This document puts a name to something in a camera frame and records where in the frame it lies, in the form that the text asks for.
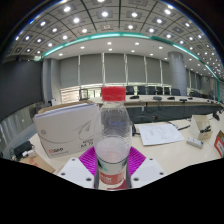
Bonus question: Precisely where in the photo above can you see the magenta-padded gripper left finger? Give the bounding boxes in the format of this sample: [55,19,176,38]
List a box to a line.
[56,146,99,189]

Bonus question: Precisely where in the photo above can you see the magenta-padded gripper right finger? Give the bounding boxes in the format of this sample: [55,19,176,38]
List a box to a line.
[127,146,167,189]

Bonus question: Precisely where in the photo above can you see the clear red-capped water bottle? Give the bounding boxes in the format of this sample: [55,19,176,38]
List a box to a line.
[93,86,133,190]

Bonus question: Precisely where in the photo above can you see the white printed paper sheet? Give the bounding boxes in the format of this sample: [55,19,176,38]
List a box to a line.
[137,123,185,147]

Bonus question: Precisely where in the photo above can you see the white cardboard paper box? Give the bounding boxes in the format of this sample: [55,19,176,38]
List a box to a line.
[32,100,101,159]

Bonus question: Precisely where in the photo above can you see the small white block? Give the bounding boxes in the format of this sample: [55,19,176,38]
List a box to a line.
[25,149,37,158]

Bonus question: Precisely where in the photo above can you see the black flat device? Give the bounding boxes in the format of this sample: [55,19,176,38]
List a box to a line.
[13,140,34,158]

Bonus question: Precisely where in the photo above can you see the small open cream cardboard box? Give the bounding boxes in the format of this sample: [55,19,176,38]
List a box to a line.
[188,114,214,141]

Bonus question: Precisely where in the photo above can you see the long curved conference desk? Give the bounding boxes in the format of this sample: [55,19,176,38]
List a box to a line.
[88,94,224,124]

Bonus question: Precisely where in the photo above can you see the red-sided open cardboard box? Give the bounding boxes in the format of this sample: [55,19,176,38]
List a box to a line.
[213,129,224,158]

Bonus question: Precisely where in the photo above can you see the row of black office chairs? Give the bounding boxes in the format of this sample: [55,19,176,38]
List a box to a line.
[78,84,201,101]

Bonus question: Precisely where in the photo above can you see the round ceiling lights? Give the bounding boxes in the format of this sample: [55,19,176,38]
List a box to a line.
[13,0,224,78]

